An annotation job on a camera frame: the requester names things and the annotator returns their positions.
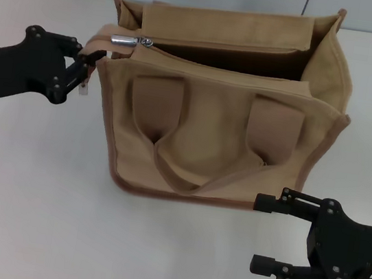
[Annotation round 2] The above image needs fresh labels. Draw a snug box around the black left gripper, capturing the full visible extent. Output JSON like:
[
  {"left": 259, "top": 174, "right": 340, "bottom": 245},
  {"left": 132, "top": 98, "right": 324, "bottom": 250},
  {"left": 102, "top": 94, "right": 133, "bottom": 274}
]
[{"left": 0, "top": 20, "right": 111, "bottom": 125}]

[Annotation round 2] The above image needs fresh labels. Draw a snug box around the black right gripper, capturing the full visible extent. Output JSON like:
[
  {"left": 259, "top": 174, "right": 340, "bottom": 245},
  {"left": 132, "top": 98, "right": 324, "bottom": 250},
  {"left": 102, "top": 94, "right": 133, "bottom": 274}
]
[{"left": 244, "top": 183, "right": 372, "bottom": 279}]

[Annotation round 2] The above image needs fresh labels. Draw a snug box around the silver metal zipper pull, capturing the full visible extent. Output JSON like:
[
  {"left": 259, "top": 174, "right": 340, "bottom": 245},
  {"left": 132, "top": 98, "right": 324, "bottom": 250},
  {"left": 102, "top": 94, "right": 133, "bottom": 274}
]
[{"left": 109, "top": 30, "right": 156, "bottom": 52}]

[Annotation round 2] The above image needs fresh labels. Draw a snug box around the khaki canvas food bag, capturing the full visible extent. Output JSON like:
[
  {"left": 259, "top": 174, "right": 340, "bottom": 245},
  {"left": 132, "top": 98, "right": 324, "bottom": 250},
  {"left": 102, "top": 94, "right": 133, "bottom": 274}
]
[{"left": 61, "top": 0, "right": 367, "bottom": 225}]

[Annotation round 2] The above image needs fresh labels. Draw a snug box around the small clear plastic tag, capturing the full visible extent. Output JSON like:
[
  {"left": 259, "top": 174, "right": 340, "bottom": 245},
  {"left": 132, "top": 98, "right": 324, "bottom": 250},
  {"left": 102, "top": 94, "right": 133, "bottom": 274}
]
[{"left": 78, "top": 80, "right": 91, "bottom": 98}]

